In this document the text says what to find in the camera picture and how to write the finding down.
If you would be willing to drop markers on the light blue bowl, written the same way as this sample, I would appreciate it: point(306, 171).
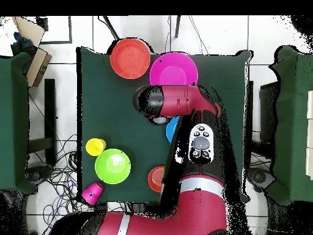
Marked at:
point(171, 129)

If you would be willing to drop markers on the green bowl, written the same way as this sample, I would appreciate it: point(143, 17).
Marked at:
point(112, 166)

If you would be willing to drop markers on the large pink bowl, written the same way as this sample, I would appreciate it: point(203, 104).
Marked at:
point(173, 71)

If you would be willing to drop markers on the large shallow orange bowl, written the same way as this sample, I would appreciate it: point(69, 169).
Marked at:
point(129, 58)

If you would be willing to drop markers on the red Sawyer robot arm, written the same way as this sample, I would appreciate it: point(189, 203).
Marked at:
point(195, 208)

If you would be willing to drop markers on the dark green table cloth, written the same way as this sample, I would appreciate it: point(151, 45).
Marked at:
point(117, 110)

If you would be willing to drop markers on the small orange bowl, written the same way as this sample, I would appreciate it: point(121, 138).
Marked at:
point(155, 180)

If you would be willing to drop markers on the yellow cup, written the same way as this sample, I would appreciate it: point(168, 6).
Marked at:
point(95, 146)

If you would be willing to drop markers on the pink cup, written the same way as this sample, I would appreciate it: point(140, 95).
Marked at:
point(93, 192)

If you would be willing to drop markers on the black box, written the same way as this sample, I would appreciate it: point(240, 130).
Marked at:
point(269, 110)

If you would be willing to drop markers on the brown cardboard box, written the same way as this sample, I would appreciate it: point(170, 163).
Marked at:
point(39, 66)

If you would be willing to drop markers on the green cloth covered table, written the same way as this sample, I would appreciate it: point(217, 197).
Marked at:
point(291, 122)
point(12, 122)

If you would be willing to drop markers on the white boxes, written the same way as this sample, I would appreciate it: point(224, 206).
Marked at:
point(310, 134)

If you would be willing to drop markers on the beige board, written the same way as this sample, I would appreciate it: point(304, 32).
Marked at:
point(29, 29)

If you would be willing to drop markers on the black stool frame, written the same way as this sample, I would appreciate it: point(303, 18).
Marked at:
point(50, 110)

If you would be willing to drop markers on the black camera tripod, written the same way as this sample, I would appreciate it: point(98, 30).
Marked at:
point(111, 28)

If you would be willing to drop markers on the black floor frame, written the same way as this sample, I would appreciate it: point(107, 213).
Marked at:
point(56, 42)

